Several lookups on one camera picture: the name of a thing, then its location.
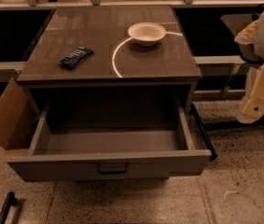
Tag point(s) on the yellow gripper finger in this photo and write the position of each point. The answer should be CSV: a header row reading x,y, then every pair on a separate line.
x,y
247,35
251,107

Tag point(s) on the open grey top drawer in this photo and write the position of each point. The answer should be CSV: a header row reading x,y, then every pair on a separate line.
x,y
149,131

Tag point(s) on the grey cabinet with glossy top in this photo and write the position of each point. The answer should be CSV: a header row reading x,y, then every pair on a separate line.
x,y
118,64

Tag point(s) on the black drawer handle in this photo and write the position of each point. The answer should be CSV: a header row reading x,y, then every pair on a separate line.
x,y
112,168

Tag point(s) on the brown cardboard panel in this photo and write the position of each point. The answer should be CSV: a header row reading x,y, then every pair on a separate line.
x,y
17,117

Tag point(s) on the white bowl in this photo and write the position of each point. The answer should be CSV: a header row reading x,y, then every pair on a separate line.
x,y
147,33

